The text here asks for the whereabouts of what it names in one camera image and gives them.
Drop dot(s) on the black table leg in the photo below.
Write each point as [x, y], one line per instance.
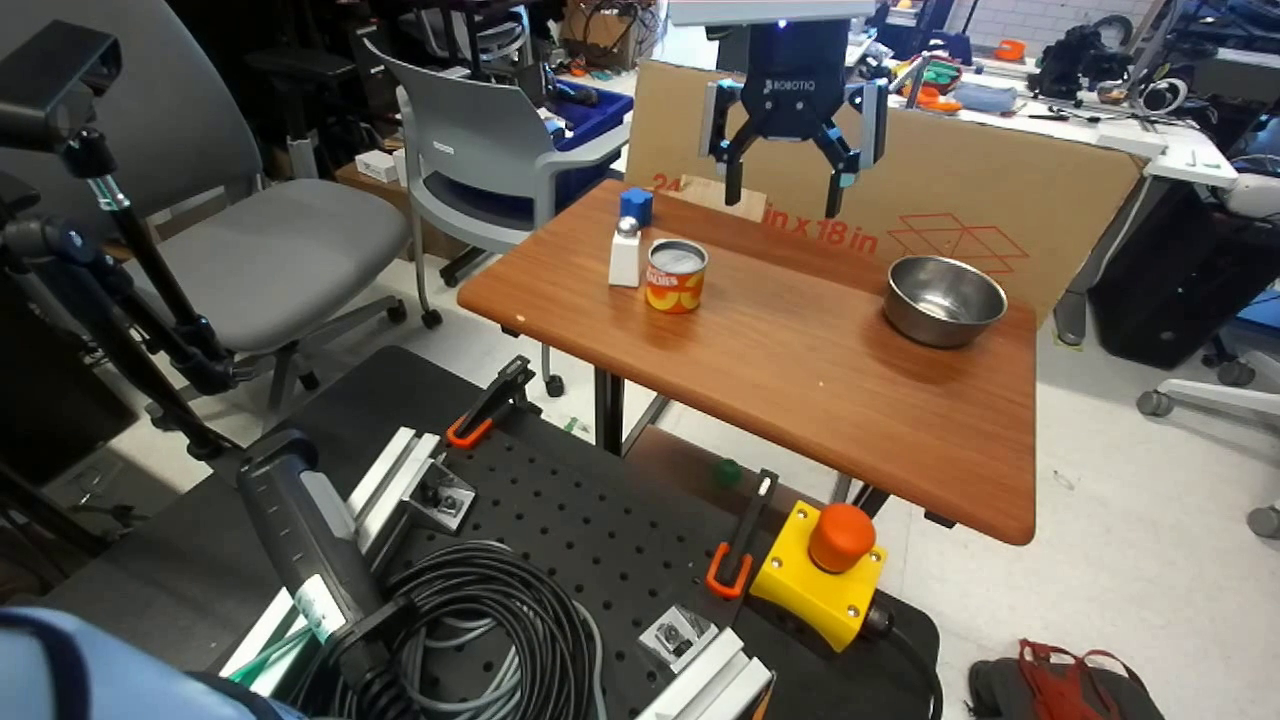
[609, 407]

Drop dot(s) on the white office desk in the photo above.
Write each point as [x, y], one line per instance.
[1147, 136]

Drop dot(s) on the black camera tripod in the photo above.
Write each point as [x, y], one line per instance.
[143, 283]

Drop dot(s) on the small metal mounting plate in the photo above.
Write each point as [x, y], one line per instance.
[682, 639]
[445, 500]

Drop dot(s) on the grey fabric office chair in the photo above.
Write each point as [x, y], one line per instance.
[254, 240]

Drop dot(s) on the orange printed tin can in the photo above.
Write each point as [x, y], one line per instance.
[672, 276]

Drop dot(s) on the blue fabric object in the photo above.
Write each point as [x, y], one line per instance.
[83, 666]

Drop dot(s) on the blue office chair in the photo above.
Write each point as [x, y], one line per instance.
[1221, 388]

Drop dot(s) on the short aluminium rail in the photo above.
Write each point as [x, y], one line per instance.
[707, 672]

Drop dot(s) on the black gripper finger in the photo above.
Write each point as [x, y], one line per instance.
[853, 148]
[731, 140]

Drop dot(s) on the red black bag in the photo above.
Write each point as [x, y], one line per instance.
[1063, 682]

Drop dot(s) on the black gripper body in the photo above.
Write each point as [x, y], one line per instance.
[794, 74]

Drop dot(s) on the light grey plastic chair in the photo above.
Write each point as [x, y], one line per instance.
[485, 162]

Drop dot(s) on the brown cardboard board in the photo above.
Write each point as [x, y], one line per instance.
[960, 186]

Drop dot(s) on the white salt shaker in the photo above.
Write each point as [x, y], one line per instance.
[625, 257]

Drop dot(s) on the black perforated mounting board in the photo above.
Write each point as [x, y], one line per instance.
[574, 521]

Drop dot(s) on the blue plastic bin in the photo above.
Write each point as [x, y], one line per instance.
[588, 113]

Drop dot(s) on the orange black bar clamp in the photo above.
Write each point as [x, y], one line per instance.
[485, 407]
[741, 544]

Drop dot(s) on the black stereo camera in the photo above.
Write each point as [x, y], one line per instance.
[63, 65]

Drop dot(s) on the blue cube block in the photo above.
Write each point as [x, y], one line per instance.
[639, 204]

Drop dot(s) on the stainless steel bowl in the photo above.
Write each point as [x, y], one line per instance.
[945, 300]

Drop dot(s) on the dark grey handheld device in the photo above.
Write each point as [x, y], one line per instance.
[312, 534]

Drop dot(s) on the yellow emergency stop button box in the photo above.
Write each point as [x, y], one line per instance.
[818, 583]

